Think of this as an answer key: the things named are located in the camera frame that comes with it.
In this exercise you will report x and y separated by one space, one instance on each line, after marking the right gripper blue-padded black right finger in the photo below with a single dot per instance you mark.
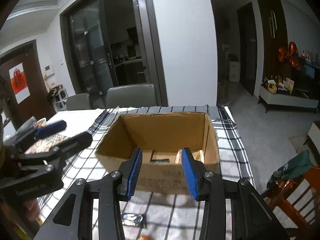
251 216

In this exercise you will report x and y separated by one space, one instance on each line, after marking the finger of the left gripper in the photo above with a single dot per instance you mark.
34 133
71 146

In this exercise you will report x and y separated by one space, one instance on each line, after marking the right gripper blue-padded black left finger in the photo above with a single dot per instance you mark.
71 218

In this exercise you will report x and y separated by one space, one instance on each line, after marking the clear plastic bowl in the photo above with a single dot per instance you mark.
40 123

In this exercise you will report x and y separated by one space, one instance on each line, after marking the floral patterned mat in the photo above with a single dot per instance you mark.
44 145

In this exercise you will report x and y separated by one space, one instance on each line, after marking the white shelf rack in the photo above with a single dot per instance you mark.
58 97

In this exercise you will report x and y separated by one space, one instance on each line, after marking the grey dining chair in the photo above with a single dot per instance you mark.
78 102
137 95

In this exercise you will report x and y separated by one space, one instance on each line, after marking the red fu door poster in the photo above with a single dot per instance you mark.
19 83

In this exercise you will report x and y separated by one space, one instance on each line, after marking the white yellow small sachet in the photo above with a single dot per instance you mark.
134 219

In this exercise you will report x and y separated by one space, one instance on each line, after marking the red-brown wooden chair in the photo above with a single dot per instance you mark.
298 201

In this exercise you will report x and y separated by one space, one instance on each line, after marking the yellow orange candy pack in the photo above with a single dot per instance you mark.
145 237

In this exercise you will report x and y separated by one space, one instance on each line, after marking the dark green cloth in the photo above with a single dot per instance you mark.
294 168

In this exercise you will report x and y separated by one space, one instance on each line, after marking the green biscuit box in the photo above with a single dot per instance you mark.
163 157

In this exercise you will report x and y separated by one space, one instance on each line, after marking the brown cardboard box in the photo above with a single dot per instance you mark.
163 132

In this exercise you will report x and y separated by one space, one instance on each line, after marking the dark glass sliding door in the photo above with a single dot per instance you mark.
109 44

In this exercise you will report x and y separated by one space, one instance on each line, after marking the white low tv cabinet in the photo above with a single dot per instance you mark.
282 102

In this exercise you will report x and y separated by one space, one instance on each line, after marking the red balloons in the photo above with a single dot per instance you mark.
289 55

